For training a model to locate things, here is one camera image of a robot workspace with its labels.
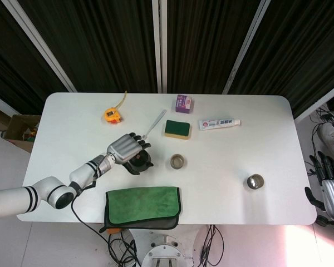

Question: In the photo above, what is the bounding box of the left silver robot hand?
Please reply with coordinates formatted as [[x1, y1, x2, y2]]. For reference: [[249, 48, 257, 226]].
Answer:
[[106, 132, 153, 175]]

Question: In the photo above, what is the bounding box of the black teapot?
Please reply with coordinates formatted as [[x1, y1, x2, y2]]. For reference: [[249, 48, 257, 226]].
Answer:
[[127, 150, 154, 175]]

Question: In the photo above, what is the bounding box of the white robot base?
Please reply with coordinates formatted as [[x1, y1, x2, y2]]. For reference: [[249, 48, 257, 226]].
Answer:
[[127, 225, 212, 267]]

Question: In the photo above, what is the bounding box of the dark cup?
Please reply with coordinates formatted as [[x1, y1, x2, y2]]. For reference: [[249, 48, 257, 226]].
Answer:
[[246, 174, 265, 190], [170, 154, 188, 170]]

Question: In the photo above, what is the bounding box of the orange yellow small toy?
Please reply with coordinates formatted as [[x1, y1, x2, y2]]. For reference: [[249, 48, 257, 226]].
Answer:
[[104, 90, 128, 124]]

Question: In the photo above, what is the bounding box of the white toothbrush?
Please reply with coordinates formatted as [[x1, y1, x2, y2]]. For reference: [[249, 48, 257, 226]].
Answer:
[[142, 109, 167, 140]]

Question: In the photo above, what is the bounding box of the green yellow sponge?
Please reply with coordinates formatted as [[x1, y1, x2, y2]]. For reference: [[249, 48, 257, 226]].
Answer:
[[164, 119, 192, 141]]

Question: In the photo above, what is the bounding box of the green and grey cloth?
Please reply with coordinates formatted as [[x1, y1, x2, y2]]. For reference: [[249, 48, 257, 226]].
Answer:
[[104, 186, 182, 230]]

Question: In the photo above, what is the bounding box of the purple soap box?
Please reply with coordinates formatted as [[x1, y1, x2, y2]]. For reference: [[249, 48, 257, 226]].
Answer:
[[174, 94, 196, 114]]

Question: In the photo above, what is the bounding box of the white toothpaste tube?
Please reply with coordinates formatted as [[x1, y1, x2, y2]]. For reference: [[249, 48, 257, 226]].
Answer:
[[198, 117, 242, 131]]

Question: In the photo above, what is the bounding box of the cardboard box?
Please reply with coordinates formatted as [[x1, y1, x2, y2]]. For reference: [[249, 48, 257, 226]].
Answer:
[[1, 113, 41, 152]]

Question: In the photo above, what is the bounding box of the dark pleated curtain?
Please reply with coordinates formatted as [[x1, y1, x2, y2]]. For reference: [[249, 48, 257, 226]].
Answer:
[[0, 0, 334, 117]]

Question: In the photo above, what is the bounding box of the white device with cables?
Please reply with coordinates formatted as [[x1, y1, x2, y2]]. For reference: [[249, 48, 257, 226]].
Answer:
[[321, 122, 334, 154]]

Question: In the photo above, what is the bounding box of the black cable tangle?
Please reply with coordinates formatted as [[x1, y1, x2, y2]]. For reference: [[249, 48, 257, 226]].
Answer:
[[307, 107, 334, 179]]

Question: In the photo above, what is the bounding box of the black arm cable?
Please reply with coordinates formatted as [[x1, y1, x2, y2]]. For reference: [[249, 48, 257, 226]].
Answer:
[[71, 166, 141, 267]]

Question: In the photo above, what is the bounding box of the white frame post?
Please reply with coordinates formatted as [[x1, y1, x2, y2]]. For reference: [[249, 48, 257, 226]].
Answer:
[[159, 0, 168, 94], [222, 0, 271, 95], [293, 80, 334, 123], [0, 91, 17, 117], [151, 0, 161, 94], [8, 0, 78, 93]]

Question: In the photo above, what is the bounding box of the black floor cable bundle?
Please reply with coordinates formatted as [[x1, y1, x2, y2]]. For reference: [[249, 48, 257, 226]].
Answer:
[[199, 224, 225, 267]]

